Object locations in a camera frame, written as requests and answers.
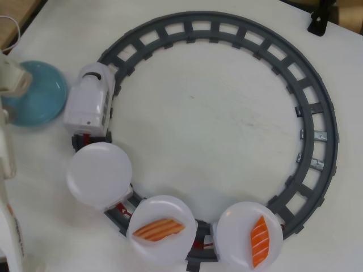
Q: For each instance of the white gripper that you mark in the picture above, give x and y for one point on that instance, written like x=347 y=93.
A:
x=17 y=74

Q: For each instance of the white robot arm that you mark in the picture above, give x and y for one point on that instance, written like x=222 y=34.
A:
x=14 y=241

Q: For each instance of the round blue dish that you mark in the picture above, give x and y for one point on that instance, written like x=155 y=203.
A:
x=42 y=96

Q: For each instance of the white Shinkansen toy locomotive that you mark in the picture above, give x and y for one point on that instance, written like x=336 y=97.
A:
x=85 y=105

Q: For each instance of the white dish behind locomotive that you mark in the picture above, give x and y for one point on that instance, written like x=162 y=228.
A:
x=99 y=175

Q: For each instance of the white dish with striped sushi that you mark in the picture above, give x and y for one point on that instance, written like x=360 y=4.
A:
x=158 y=207

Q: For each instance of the orange striped nigiri sushi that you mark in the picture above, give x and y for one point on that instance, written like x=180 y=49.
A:
x=158 y=229

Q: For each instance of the white wagon carrying salmon dish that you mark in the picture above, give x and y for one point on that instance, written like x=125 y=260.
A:
x=215 y=241

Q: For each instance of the white dish with salmon sushi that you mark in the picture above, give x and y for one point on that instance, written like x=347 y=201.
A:
x=235 y=226

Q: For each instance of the orange salmon nigiri sushi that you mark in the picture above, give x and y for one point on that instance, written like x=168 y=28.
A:
x=259 y=243

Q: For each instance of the red train coupler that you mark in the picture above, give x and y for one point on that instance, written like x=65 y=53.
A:
x=123 y=211
x=86 y=140
x=204 y=245

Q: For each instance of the white wagon behind locomotive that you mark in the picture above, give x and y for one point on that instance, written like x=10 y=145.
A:
x=124 y=195

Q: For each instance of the grey circular toy track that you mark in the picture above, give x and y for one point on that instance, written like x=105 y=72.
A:
x=312 y=79

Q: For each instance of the black clamp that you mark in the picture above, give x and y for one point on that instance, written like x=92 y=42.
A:
x=317 y=25

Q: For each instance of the silver foil patch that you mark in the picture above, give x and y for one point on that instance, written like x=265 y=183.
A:
x=317 y=163

